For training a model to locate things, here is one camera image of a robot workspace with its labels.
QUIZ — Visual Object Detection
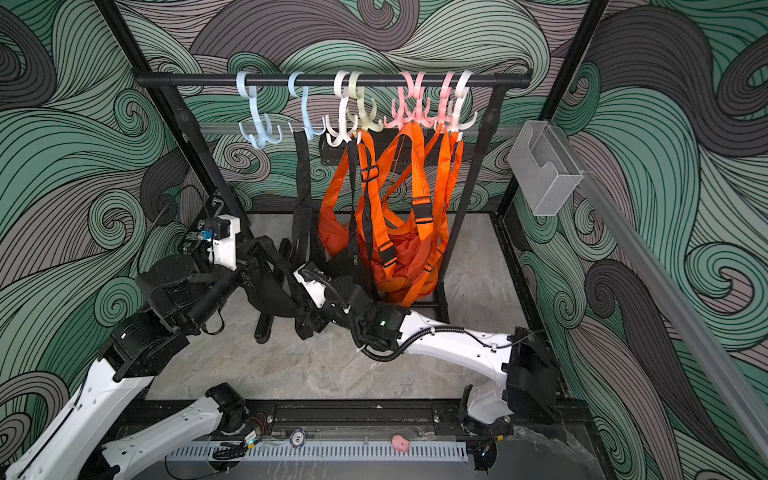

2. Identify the black bag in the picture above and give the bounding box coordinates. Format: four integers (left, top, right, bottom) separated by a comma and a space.
326, 142, 380, 300
244, 132, 325, 344

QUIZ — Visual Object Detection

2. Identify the orange backpack bag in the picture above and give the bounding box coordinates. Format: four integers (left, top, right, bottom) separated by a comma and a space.
355, 123, 460, 307

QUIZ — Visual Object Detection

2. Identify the rust red bag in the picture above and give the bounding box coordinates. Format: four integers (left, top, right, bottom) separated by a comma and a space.
372, 225, 449, 307

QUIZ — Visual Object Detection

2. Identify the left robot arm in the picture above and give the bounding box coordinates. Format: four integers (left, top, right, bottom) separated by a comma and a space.
1, 237, 284, 479

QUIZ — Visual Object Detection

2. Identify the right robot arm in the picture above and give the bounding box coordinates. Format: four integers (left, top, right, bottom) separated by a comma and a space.
305, 281, 559, 425

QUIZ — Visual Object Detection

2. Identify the light blue hook leftmost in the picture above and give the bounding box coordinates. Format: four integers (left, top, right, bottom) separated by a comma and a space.
236, 71, 283, 150

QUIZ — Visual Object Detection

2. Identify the light blue hook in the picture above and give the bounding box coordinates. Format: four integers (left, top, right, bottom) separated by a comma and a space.
287, 71, 327, 141
236, 71, 283, 150

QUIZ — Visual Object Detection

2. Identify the white hook left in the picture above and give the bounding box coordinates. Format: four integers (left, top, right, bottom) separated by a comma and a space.
325, 70, 357, 147

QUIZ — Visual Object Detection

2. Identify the white hook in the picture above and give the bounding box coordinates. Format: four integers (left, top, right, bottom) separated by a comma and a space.
325, 70, 357, 147
446, 70, 478, 136

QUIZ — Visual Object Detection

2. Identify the pale green hook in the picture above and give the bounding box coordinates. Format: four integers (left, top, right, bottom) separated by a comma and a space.
348, 71, 384, 143

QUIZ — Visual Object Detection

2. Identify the pink hook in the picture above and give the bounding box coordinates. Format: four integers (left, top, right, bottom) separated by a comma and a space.
383, 87, 412, 129
401, 72, 435, 128
432, 71, 454, 130

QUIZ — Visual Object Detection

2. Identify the white hook rightmost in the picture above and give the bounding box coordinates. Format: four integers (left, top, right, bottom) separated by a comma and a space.
446, 70, 478, 136

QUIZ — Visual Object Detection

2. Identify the front poker chip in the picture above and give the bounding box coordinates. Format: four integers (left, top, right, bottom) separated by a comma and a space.
289, 429, 307, 448

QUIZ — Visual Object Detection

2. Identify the pink small object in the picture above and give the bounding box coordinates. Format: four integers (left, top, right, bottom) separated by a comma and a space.
391, 434, 410, 453

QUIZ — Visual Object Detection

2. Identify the black clothes rack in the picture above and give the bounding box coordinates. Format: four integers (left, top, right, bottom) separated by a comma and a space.
133, 69, 534, 344

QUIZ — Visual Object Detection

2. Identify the black corrugated cable hose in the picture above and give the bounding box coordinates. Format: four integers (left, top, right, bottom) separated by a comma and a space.
299, 268, 517, 363

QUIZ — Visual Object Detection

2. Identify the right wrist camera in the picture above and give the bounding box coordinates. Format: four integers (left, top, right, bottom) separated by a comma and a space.
293, 262, 330, 308

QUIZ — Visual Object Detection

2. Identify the white slotted cable duct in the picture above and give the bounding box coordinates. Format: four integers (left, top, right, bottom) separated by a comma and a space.
167, 440, 469, 464

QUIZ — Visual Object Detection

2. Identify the clear mesh wall bin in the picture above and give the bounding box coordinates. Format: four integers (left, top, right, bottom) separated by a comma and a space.
507, 121, 583, 217

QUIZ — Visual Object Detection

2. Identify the aluminium wall rail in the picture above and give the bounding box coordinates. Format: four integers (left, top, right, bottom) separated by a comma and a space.
579, 171, 767, 460

